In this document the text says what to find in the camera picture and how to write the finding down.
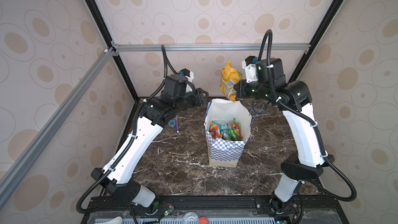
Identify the aluminium rail back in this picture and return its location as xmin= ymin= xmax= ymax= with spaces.
xmin=114 ymin=43 xmax=311 ymax=52

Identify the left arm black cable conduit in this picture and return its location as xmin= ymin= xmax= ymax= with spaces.
xmin=76 ymin=45 xmax=178 ymax=214

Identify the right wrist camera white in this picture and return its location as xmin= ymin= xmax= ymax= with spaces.
xmin=241 ymin=56 xmax=258 ymax=83

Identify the green corn snack bag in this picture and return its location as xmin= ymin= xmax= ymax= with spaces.
xmin=228 ymin=119 xmax=241 ymax=141

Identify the black corner frame post right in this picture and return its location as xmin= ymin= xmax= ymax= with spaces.
xmin=288 ymin=0 xmax=345 ymax=83

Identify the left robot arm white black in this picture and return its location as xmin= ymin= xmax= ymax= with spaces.
xmin=91 ymin=74 xmax=208 ymax=208

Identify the yellow snack bag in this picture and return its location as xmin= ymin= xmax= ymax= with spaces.
xmin=220 ymin=61 xmax=243 ymax=102

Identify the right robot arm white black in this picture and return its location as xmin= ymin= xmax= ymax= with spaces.
xmin=234 ymin=56 xmax=327 ymax=214

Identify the red emergency button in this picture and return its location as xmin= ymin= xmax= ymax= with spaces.
xmin=199 ymin=217 xmax=209 ymax=224

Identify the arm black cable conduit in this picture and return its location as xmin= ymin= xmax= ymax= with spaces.
xmin=257 ymin=29 xmax=358 ymax=202
xmin=76 ymin=45 xmax=178 ymax=214

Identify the black corner frame post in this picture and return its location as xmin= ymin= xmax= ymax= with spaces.
xmin=288 ymin=0 xmax=345 ymax=83
xmin=72 ymin=0 xmax=140 ymax=102

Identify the black corner frame post left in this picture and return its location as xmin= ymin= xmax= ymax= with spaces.
xmin=72 ymin=0 xmax=140 ymax=102

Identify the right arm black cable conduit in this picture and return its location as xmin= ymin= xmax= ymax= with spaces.
xmin=257 ymin=29 xmax=358 ymax=202

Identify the aluminium rail left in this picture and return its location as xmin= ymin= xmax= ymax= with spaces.
xmin=1 ymin=47 xmax=116 ymax=208

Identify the blue tape roll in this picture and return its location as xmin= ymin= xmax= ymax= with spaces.
xmin=168 ymin=119 xmax=176 ymax=128

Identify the purple pen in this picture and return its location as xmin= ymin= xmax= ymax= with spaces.
xmin=175 ymin=116 xmax=180 ymax=134

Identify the blue checkered paper bag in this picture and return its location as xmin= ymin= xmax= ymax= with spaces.
xmin=204 ymin=99 xmax=252 ymax=168

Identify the clear plastic cup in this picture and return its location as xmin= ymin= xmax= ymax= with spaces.
xmin=182 ymin=212 xmax=200 ymax=224

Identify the aluminium rail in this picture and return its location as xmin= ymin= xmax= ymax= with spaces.
xmin=1 ymin=47 xmax=116 ymax=208
xmin=114 ymin=43 xmax=311 ymax=52

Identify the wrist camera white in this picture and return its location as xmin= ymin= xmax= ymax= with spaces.
xmin=241 ymin=56 xmax=258 ymax=83
xmin=179 ymin=68 xmax=194 ymax=93

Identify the orange Foxs candy bag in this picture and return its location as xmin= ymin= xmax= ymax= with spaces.
xmin=209 ymin=122 xmax=223 ymax=139

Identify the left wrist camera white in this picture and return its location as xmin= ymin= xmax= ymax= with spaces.
xmin=179 ymin=68 xmax=194 ymax=93

